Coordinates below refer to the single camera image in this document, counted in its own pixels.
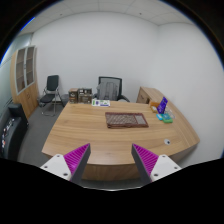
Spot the black leather sofa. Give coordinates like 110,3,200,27
0,103,29,161

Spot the dark brown box right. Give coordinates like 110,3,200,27
78,88,92,104

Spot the dark brown box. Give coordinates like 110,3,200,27
68,88,78,103
78,88,92,104

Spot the dark brown box left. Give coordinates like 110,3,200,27
68,88,78,103

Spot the wooden side cabinet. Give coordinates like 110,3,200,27
136,87,163,104

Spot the grey mesh office chair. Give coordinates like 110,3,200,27
93,76,129,101

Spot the wooden glass-door cabinet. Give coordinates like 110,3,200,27
10,46,38,118

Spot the black visitor chair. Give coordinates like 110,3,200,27
39,75,61,116

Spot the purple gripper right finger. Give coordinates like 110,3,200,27
131,144,181,185

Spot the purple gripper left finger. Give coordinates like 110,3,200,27
41,144,91,184

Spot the white green paper booklet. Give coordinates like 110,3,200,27
92,99,110,107

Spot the blue small box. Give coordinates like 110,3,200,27
156,114,163,120

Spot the wooden office desk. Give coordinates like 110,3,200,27
42,101,200,181

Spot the orange small box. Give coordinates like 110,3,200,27
149,101,159,113

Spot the green small box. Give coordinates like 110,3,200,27
163,116,173,123

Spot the small white round object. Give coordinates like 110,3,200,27
164,139,171,145

